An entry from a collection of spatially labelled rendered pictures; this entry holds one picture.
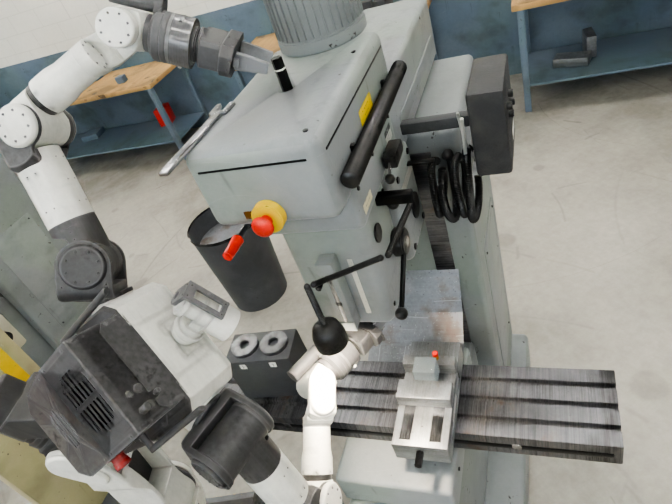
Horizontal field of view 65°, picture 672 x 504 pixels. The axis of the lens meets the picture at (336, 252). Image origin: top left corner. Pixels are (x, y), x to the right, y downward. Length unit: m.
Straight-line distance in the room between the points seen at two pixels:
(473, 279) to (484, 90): 0.74
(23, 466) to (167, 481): 1.37
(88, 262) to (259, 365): 0.77
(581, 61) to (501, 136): 3.66
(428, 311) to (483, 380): 0.30
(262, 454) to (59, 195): 0.62
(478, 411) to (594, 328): 1.47
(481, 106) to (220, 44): 0.56
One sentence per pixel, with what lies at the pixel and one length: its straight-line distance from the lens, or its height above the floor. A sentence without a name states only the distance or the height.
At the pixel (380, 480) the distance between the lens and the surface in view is 1.63.
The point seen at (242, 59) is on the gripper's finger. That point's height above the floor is 1.97.
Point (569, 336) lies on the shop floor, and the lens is 2.92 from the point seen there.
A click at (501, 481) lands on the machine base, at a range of 2.28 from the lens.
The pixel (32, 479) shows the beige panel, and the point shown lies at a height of 0.48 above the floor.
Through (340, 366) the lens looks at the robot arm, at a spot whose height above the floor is 1.26.
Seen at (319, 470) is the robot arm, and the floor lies 1.17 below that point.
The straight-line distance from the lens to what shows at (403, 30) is 1.60.
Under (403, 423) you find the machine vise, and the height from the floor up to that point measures 0.98.
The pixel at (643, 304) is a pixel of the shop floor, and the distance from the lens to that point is 3.08.
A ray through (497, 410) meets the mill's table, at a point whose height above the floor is 0.91.
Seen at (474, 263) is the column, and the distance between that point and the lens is 1.72.
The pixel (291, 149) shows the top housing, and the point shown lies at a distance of 0.85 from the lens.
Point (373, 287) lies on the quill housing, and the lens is 1.19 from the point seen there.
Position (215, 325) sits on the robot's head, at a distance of 1.02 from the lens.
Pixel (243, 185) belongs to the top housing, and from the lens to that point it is 0.93.
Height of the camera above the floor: 2.23
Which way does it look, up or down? 37 degrees down
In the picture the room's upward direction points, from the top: 21 degrees counter-clockwise
